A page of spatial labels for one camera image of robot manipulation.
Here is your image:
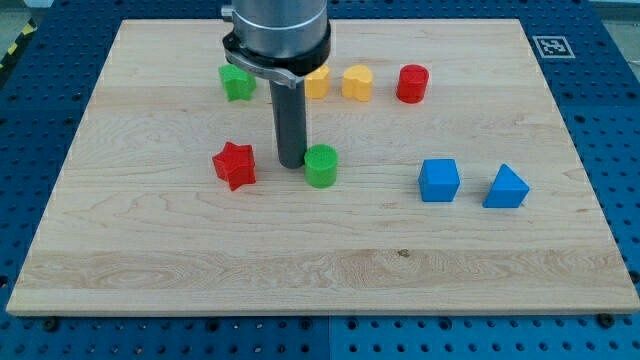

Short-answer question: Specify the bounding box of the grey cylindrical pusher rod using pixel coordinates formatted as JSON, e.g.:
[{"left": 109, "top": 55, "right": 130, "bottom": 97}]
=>
[{"left": 269, "top": 81, "right": 307, "bottom": 169}]

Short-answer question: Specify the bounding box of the red star block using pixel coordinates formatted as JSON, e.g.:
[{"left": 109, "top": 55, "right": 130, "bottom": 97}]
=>
[{"left": 212, "top": 142, "right": 256, "bottom": 191}]

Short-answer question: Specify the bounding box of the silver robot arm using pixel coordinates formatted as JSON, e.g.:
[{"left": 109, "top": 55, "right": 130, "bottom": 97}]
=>
[{"left": 221, "top": 0, "right": 331, "bottom": 169}]

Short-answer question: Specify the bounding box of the green star block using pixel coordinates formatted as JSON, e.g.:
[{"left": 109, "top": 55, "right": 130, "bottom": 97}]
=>
[{"left": 218, "top": 64, "right": 257, "bottom": 101}]

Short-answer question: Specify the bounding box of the yellow block behind rod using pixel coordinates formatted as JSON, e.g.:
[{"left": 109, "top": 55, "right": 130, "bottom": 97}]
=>
[{"left": 304, "top": 65, "right": 331, "bottom": 99}]

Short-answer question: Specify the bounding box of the green cylinder block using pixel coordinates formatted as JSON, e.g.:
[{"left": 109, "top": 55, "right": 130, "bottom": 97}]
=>
[{"left": 304, "top": 144, "right": 338, "bottom": 188}]

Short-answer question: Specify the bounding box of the yellow heart block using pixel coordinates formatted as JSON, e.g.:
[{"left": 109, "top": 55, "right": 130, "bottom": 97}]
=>
[{"left": 341, "top": 64, "right": 374, "bottom": 102}]

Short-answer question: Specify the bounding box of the red cylinder block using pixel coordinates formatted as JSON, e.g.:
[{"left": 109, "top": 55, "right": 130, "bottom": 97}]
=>
[{"left": 396, "top": 64, "right": 430, "bottom": 104}]

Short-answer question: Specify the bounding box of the wooden board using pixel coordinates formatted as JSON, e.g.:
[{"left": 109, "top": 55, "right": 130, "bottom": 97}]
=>
[{"left": 7, "top": 19, "right": 639, "bottom": 317}]

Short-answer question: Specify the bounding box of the blue cube block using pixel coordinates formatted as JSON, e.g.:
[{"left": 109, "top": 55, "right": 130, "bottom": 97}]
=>
[{"left": 418, "top": 159, "right": 460, "bottom": 202}]

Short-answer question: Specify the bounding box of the blue triangular prism block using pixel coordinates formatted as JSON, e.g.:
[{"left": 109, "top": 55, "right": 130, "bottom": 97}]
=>
[{"left": 483, "top": 164, "right": 530, "bottom": 208}]

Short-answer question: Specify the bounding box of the white fiducial marker tag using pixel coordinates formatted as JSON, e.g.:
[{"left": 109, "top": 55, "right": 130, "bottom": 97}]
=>
[{"left": 532, "top": 35, "right": 575, "bottom": 59}]

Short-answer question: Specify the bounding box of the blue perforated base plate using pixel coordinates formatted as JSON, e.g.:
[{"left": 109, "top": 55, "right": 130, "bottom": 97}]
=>
[{"left": 1, "top": 1, "right": 639, "bottom": 359}]

